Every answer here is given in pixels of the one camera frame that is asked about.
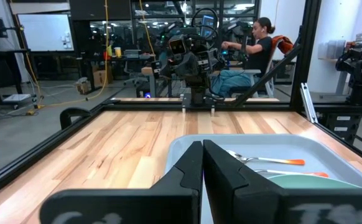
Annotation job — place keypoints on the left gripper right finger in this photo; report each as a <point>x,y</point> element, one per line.
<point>237,193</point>

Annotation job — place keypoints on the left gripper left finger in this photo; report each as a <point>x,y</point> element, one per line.
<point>174,199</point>

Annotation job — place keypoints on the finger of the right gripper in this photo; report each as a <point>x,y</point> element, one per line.
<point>157,69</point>
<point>210,62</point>

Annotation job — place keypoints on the teal round plate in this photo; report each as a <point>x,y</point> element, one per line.
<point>308,183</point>

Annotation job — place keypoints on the black background robot arm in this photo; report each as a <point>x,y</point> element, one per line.
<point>361,71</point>

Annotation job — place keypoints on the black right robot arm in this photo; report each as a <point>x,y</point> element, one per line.
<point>199,84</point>

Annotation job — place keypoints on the yellow cup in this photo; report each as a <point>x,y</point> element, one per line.
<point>117,53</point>

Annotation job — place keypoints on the grey plastic tray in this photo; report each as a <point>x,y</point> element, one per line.
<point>277,146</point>

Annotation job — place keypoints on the blue fabric bundle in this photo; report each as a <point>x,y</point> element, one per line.
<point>230,82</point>

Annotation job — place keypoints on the grey storage box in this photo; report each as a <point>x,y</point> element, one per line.
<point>132,54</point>

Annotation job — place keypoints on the blue-lit monitor screen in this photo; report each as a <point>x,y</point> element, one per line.
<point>207,21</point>

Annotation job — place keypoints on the person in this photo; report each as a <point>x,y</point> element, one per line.
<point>260,53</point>

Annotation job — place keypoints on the brown cardboard box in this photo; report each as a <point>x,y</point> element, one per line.
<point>101,79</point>

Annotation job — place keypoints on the orange jacket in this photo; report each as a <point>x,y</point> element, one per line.
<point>283,43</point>

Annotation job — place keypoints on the small cardboard box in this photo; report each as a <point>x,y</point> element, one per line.
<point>83,88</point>

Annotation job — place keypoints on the silver aluminium bar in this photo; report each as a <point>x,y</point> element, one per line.
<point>308,102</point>

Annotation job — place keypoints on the black box, white labels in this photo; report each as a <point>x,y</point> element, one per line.
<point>349,133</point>

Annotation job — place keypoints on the white square column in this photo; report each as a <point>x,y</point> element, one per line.
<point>330,18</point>

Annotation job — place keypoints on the white low platform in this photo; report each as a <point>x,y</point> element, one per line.
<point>17,98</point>

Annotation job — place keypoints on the black background table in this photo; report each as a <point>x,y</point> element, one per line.
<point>3,51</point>

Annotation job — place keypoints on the black aluminium table frame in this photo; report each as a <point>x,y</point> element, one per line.
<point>305,46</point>

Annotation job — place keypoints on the white wall whiteboard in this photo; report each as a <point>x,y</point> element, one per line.
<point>41,32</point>

